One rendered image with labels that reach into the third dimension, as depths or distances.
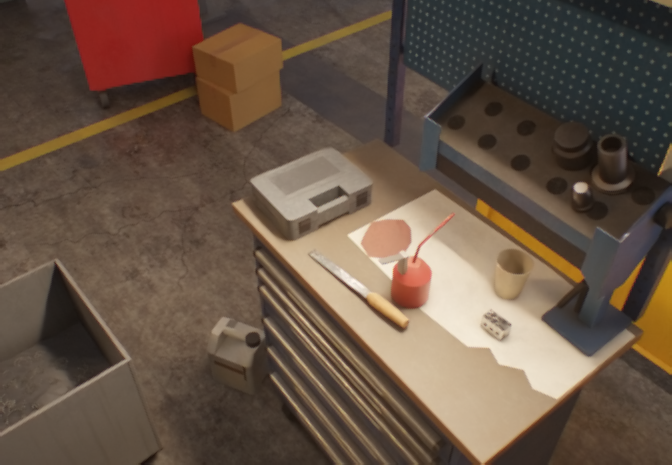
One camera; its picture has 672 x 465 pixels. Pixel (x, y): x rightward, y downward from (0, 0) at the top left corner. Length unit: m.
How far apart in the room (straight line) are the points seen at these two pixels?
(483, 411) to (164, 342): 1.61
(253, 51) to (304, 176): 1.97
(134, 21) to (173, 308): 1.72
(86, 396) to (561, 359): 1.24
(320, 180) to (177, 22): 2.33
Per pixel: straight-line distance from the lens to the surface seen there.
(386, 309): 1.40
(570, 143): 1.28
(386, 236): 1.56
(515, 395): 1.35
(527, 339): 1.44
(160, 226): 3.13
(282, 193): 1.62
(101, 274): 2.98
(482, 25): 1.51
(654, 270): 1.45
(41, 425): 1.94
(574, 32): 1.36
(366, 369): 1.46
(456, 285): 1.51
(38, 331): 2.43
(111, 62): 3.89
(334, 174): 1.67
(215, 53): 3.58
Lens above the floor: 2.05
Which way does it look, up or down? 42 degrees down
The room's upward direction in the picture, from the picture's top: straight up
